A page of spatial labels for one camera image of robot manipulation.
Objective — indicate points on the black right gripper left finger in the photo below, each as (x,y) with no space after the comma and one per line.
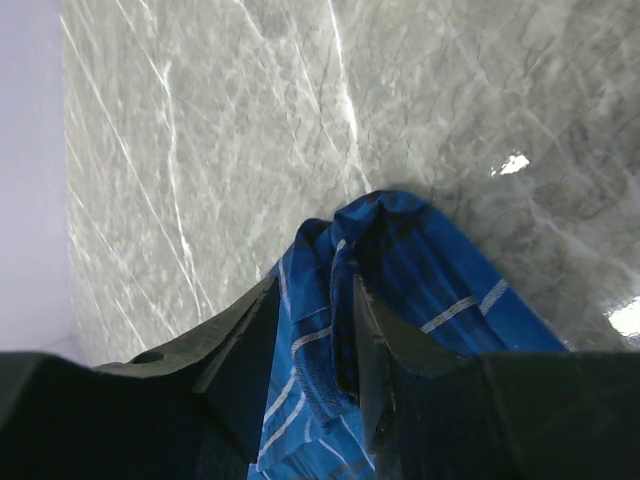
(191,408)

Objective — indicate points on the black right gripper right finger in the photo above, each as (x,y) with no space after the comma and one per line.
(429,413)

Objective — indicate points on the blue plaid long sleeve shirt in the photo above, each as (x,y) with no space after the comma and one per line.
(425,270)

